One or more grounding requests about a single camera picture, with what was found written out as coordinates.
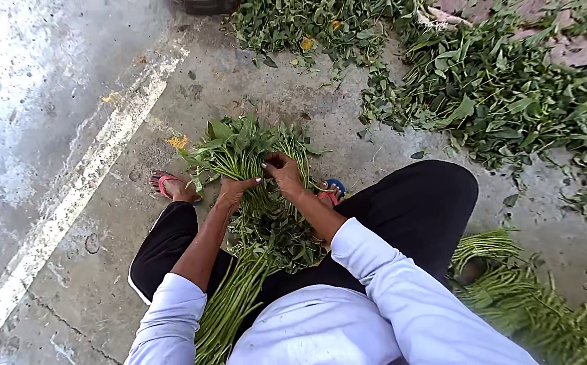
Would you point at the person's left hand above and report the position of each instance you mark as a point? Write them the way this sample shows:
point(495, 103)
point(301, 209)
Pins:
point(230, 190)

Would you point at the person's right hand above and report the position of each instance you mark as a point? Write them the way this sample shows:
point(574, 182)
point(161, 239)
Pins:
point(288, 176)

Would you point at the person's right thumb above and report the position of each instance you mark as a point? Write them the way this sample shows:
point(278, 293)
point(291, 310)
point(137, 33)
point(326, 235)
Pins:
point(270, 170)

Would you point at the person's right fingers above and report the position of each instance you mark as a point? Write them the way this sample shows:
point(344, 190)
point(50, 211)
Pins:
point(278, 157)

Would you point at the person's left thumb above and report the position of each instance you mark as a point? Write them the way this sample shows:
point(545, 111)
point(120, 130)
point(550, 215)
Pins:
point(252, 182)

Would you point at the leafy green stem bunch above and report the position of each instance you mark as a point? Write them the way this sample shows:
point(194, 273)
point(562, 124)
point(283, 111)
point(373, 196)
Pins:
point(242, 157)

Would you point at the person's left forearm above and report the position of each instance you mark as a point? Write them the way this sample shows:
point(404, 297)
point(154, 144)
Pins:
point(198, 261)

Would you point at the person's right forearm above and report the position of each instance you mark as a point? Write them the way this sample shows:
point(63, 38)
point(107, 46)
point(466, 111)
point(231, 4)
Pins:
point(394, 273)

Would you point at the small thin-stemmed greens bunch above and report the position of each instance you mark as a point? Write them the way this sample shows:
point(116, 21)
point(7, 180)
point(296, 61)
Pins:
point(294, 147)

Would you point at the heap of dark green leaves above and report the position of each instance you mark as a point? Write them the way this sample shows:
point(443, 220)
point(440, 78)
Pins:
point(296, 238)

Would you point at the yellow leaf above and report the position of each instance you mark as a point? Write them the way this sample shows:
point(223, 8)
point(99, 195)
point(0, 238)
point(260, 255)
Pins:
point(177, 141)

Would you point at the bundle of long green stems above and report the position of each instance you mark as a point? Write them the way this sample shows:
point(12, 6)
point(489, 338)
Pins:
point(232, 306)

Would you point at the pile of green leaves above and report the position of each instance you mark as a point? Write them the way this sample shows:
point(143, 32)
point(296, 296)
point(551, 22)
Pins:
point(318, 30)

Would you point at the person's legs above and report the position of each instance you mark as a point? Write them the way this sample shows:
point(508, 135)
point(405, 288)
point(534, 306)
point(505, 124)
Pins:
point(415, 208)

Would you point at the person's body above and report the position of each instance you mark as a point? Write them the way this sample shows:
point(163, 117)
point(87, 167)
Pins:
point(318, 327)

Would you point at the black round object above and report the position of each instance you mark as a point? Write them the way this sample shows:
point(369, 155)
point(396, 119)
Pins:
point(207, 5)

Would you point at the large pile of leafy greens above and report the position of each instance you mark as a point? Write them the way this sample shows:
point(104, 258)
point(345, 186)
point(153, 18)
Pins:
point(491, 96)

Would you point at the row of green stem bundles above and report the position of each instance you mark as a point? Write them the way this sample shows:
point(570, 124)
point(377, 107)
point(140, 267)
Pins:
point(536, 304)

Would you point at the pale pink cloth sheet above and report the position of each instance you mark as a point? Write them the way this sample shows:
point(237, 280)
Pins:
point(574, 49)

